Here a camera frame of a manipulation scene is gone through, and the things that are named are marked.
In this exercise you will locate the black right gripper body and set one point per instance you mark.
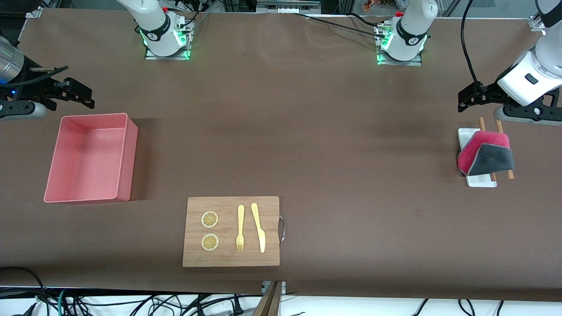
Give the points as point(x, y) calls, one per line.
point(27, 86)

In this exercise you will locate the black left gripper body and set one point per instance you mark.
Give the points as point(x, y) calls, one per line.
point(491, 92)

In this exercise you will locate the pink and grey cloth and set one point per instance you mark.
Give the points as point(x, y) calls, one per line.
point(487, 160)

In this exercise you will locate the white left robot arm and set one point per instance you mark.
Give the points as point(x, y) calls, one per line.
point(412, 30)

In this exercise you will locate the pink plastic bin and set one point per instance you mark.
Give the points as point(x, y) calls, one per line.
point(88, 158)

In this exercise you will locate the white rectangular tray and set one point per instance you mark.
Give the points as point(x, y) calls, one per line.
point(480, 181)

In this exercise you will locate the orange toy object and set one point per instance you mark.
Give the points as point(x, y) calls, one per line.
point(371, 5)

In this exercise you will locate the yellow lemon slice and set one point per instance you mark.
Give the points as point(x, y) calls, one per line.
point(210, 219)
point(210, 242)

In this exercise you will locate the yellow plastic fork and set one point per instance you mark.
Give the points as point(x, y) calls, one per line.
point(240, 219)

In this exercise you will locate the white electrical box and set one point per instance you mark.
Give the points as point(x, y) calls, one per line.
point(285, 8)

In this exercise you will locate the wooden cutting board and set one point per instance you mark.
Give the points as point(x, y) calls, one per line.
point(226, 259)

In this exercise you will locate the yellow plastic knife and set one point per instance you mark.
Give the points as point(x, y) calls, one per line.
point(261, 239)

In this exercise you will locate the black power plug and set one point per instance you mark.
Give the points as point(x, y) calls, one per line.
point(237, 307)

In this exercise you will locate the brown wooden beam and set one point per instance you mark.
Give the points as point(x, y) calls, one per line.
point(268, 305)

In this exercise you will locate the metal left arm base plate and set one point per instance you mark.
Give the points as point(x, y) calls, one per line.
point(415, 62)

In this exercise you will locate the aluminium corner bracket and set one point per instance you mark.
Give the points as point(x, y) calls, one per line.
point(34, 12)

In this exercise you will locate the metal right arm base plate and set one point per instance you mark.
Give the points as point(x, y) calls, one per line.
point(169, 57)

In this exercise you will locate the small metal bracket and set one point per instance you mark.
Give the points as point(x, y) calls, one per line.
point(283, 287)

